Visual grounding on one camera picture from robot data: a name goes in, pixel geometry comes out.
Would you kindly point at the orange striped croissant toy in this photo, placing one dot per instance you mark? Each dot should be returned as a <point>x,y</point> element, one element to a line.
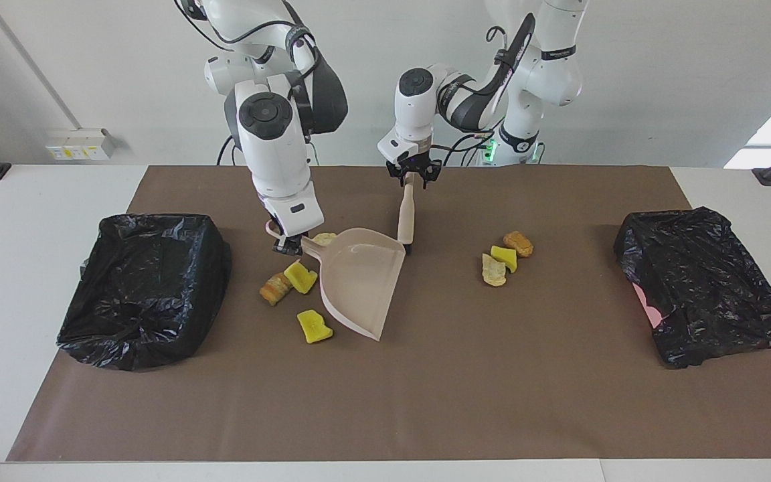
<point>275,289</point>

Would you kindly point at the black plastic trash bag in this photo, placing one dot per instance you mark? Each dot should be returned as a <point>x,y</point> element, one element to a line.
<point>144,288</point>
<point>707,281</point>

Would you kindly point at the pale and orange croissant toy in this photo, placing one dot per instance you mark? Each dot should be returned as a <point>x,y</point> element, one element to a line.
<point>493,271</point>

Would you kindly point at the white wall outlet box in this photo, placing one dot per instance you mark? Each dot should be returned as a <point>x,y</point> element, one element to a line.
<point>77,146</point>

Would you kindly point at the brown table mat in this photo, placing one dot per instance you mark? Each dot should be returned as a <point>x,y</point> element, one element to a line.
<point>492,388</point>

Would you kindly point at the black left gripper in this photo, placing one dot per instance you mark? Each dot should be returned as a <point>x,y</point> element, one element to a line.
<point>413,163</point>

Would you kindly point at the pale pastry toy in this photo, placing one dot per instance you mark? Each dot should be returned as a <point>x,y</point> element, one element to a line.
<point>324,237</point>

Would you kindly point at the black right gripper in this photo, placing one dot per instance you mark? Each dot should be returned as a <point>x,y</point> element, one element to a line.
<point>294,237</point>

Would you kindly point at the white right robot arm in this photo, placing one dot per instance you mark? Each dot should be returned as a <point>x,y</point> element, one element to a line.
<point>272,154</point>

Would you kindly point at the pink bin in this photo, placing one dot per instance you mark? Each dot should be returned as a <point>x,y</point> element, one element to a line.
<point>650,309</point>

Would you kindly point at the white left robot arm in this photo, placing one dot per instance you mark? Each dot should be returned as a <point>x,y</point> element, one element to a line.
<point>415,114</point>

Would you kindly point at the beige plastic dustpan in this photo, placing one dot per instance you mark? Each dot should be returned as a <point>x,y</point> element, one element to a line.
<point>359,281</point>

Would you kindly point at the brown bread roll toy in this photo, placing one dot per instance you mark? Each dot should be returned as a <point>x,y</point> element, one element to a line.
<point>518,244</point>

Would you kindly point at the yellow foam chunk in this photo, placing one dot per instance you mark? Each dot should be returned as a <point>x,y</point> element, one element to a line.
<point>300,276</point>
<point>314,327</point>
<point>504,258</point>

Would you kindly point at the beige hand brush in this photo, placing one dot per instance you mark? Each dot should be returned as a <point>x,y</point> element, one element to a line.
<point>405,214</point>

